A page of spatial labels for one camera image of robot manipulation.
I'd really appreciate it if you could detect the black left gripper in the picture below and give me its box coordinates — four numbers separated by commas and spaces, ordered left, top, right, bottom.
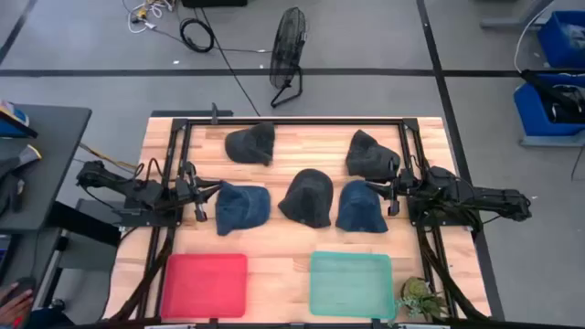
175, 161, 225, 223

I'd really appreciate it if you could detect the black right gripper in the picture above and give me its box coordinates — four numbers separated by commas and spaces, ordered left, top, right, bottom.
364, 167, 416, 218

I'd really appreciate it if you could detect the blue denim cap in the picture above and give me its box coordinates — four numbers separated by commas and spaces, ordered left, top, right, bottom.
214, 181, 272, 238
335, 179, 390, 235

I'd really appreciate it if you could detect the black cap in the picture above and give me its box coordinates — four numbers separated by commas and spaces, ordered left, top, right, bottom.
277, 167, 335, 229
345, 129, 402, 182
224, 122, 277, 168

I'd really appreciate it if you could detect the red plastic tray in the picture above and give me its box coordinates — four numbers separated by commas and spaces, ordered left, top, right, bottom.
159, 252, 250, 320

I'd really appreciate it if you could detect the green plastic tray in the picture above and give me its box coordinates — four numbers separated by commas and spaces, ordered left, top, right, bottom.
308, 249, 398, 321

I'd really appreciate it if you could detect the small green potted plant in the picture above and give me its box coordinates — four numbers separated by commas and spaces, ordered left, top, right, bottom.
392, 275, 450, 324

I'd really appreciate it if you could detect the black floor fan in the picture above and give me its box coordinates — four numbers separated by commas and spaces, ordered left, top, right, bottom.
268, 5, 309, 110

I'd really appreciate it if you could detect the dark grey desk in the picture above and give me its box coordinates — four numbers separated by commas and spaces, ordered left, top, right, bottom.
0, 103, 93, 235

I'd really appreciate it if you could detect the blue plastic bin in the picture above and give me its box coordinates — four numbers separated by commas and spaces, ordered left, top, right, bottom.
536, 9, 585, 70
512, 71, 585, 139

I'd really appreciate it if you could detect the person's hand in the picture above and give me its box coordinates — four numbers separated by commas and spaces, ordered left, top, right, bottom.
0, 280, 36, 329

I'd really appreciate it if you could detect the black metal table frame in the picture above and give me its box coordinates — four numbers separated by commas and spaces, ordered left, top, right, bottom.
134, 116, 461, 321

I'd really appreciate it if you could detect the yellow cable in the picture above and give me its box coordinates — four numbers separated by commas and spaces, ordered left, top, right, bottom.
78, 142, 139, 171

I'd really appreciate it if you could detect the black cable bundle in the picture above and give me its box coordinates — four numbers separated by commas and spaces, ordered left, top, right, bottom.
416, 221, 493, 322
108, 226, 176, 322

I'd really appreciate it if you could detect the long black floor cable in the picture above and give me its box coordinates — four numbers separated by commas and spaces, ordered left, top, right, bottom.
198, 6, 262, 118

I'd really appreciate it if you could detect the coiled black cable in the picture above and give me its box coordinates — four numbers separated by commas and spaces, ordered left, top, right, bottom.
178, 17, 217, 54

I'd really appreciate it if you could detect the white cable bundle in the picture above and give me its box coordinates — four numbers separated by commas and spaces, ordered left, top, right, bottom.
120, 0, 177, 36

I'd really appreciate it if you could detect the thin white cable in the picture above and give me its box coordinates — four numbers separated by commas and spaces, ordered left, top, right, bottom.
513, 3, 550, 74

